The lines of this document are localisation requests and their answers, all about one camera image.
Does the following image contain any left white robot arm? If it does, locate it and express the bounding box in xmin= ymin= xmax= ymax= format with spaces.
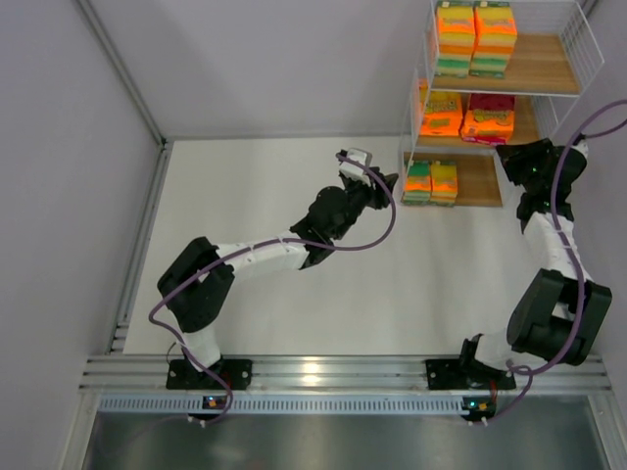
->
xmin=157 ymin=164 xmax=399 ymax=372

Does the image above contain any Sponge Daddy yellow sponge box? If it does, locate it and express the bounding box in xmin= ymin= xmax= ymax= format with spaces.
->
xmin=430 ymin=161 xmax=458 ymax=206

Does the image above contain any slotted grey cable duct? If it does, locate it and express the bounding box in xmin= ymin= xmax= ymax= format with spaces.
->
xmin=98 ymin=394 xmax=494 ymax=416

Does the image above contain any aluminium mounting rail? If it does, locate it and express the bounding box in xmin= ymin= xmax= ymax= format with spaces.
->
xmin=79 ymin=354 xmax=611 ymax=395

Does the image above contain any middle wooden shelf board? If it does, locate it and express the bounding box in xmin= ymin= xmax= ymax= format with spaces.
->
xmin=416 ymin=96 xmax=541 ymax=149

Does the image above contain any white wire shelf frame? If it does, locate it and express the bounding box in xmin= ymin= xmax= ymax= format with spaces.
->
xmin=399 ymin=1 xmax=603 ymax=208

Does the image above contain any Scrub Daddy orange box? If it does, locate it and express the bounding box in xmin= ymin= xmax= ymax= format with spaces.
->
xmin=413 ymin=79 xmax=463 ymax=137

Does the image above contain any green sponge orange pack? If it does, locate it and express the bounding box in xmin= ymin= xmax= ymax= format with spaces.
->
xmin=402 ymin=161 xmax=432 ymax=205

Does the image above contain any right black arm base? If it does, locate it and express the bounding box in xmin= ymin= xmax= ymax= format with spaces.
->
xmin=425 ymin=334 xmax=516 ymax=391

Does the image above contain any corner aluminium frame post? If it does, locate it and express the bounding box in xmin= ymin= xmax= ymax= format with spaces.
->
xmin=72 ymin=0 xmax=168 ymax=148

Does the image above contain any pink Scrub Mommy box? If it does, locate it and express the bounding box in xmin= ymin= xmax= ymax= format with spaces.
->
xmin=459 ymin=93 xmax=515 ymax=146

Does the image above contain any top wooden shelf board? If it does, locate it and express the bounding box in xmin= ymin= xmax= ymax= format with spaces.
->
xmin=432 ymin=34 xmax=582 ymax=96

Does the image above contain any wooden shelf board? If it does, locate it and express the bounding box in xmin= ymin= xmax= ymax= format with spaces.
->
xmin=416 ymin=96 xmax=541 ymax=149
xmin=432 ymin=34 xmax=582 ymax=96
xmin=403 ymin=152 xmax=503 ymax=208

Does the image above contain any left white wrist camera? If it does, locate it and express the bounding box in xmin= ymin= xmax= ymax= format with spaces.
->
xmin=336 ymin=148 xmax=372 ymax=185

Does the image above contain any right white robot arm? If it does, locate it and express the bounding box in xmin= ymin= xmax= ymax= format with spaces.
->
xmin=459 ymin=137 xmax=612 ymax=381

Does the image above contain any bottom wooden shelf board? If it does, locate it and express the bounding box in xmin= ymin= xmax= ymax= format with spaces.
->
xmin=403 ymin=152 xmax=503 ymax=208

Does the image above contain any yellow sponge pack green box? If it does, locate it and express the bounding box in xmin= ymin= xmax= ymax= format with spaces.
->
xmin=433 ymin=1 xmax=476 ymax=77

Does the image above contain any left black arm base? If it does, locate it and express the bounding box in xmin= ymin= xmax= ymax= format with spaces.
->
xmin=166 ymin=358 xmax=254 ymax=392

